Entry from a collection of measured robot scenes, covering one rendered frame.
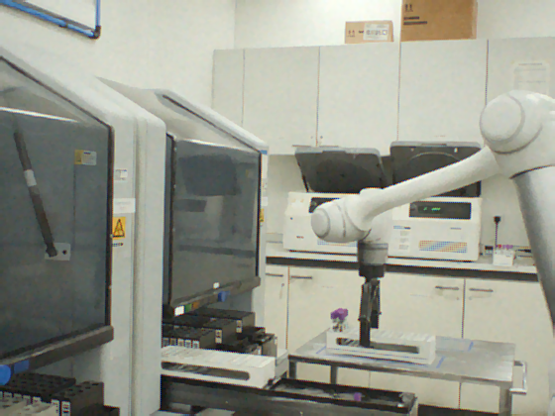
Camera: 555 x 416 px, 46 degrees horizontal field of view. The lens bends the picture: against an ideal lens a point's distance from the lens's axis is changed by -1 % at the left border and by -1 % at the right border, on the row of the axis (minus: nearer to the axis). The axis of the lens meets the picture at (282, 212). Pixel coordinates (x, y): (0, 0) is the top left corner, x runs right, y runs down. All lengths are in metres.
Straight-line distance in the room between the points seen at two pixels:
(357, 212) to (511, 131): 0.50
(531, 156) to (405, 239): 2.46
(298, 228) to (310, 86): 0.93
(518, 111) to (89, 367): 1.02
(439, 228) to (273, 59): 1.55
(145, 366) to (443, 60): 3.02
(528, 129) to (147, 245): 0.86
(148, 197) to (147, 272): 0.17
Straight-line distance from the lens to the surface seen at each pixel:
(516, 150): 1.43
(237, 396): 1.62
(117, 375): 1.51
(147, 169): 1.54
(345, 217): 1.71
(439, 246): 3.83
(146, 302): 1.57
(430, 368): 1.84
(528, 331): 3.86
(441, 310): 3.85
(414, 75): 4.18
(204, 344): 1.85
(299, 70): 4.34
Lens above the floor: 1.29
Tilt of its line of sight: 2 degrees down
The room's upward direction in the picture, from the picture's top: 2 degrees clockwise
